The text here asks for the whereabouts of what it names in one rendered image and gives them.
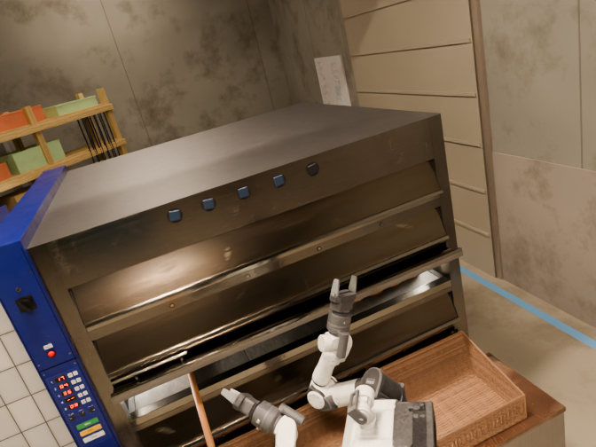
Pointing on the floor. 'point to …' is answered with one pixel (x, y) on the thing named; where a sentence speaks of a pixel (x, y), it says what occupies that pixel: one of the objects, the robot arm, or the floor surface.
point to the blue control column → (33, 330)
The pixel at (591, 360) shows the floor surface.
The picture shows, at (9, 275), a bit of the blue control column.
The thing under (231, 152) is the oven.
